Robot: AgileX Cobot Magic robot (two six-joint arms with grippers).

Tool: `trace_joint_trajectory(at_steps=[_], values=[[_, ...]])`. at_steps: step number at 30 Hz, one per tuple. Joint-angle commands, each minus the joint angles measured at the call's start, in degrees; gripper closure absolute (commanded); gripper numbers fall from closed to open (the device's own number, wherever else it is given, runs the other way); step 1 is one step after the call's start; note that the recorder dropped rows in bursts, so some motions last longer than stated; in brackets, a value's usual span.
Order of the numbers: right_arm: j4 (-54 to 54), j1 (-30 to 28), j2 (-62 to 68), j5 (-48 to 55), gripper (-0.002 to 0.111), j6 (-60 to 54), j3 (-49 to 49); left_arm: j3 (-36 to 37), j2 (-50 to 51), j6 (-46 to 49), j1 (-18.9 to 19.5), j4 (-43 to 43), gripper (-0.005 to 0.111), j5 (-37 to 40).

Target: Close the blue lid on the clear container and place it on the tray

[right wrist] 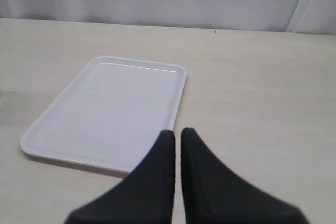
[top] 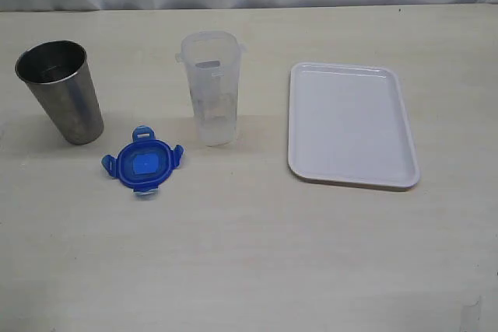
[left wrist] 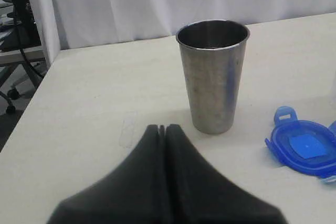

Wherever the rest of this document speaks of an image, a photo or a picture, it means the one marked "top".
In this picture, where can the blue plastic snap lid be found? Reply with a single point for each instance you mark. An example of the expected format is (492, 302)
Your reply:
(145, 163)

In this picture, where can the stainless steel cup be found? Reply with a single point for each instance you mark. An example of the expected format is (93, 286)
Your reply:
(57, 74)

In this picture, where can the clear plastic tall container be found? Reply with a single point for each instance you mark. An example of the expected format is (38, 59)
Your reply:
(212, 61)

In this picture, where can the white rectangular tray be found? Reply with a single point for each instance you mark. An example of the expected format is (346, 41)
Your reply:
(348, 125)

